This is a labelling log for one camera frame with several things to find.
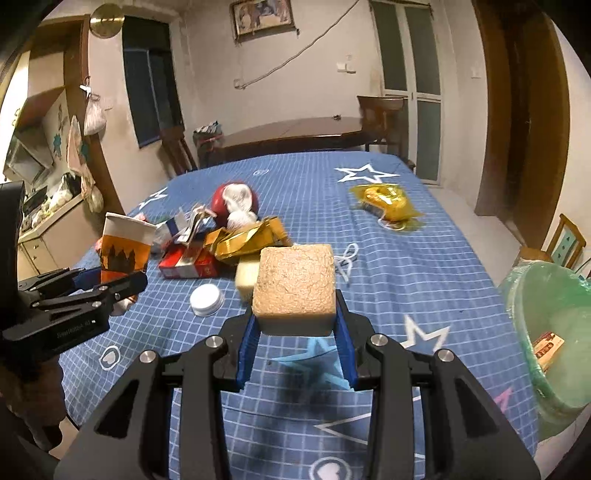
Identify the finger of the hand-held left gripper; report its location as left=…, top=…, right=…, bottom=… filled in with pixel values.
left=18, top=265, right=105, bottom=295
left=30, top=271, right=148, bottom=320

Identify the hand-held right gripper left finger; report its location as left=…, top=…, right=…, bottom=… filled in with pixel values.
left=54, top=314, right=264, bottom=480

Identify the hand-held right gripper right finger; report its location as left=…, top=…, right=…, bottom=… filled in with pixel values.
left=330, top=288, right=541, bottom=480

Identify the orange and white paper cup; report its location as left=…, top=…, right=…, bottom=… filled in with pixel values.
left=99, top=212, right=158, bottom=284

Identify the tan sponge block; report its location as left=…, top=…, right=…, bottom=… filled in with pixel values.
left=252, top=246, right=337, bottom=337

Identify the red cardboard box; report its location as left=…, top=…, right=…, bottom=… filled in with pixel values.
left=158, top=240, right=220, bottom=280

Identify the gold foil carton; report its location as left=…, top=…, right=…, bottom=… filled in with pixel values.
left=203, top=215, right=293, bottom=266

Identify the green plastic waste bin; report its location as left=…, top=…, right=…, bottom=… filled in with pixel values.
left=499, top=258, right=591, bottom=428

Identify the person's left forearm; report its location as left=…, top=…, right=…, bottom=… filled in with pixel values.
left=0, top=364, right=70, bottom=453

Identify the white round lid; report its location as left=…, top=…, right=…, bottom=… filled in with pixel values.
left=189, top=284, right=225, bottom=317

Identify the cream foam block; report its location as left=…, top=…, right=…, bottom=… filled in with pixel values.
left=235, top=258, right=262, bottom=303

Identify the crumpled silver foil wrapper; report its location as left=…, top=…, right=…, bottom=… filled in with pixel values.
left=178, top=205, right=218, bottom=245

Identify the blue star-print blanket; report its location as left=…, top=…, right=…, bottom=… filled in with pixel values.
left=58, top=151, right=541, bottom=480

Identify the red and white cloth bundle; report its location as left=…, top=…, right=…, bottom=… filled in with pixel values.
left=211, top=182, right=259, bottom=229

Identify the yellow plastic bag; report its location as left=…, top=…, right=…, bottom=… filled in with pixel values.
left=348, top=183, right=423, bottom=232

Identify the hanging white plastic bag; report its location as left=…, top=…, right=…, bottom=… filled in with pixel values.
left=83, top=95, right=108, bottom=136

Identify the pile of items on table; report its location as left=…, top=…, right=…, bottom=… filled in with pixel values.
left=193, top=121, right=222, bottom=146

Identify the red and tan small box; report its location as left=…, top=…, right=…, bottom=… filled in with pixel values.
left=531, top=331, right=571, bottom=374

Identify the dark window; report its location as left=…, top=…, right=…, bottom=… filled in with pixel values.
left=121, top=16, right=185, bottom=148

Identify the dark wooden dining table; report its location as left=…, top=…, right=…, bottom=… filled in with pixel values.
left=198, top=116, right=377, bottom=167

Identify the tall-backed dark wooden chair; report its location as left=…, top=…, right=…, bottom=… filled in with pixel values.
left=356, top=95, right=416, bottom=171

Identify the light wooden chair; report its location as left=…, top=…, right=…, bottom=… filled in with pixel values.
left=512, top=213, right=587, bottom=278

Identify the frosted glass door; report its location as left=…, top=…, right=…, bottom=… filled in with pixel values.
left=369, top=0, right=444, bottom=185

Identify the white string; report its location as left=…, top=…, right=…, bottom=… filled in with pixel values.
left=335, top=243, right=361, bottom=287

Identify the gold round wall clock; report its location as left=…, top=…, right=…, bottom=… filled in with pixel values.
left=89, top=4, right=124, bottom=38

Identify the brown wooden door frame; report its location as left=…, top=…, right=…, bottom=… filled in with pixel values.
left=471, top=0, right=571, bottom=250

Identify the framed wall picture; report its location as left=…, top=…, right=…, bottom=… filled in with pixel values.
left=229, top=0, right=296, bottom=43

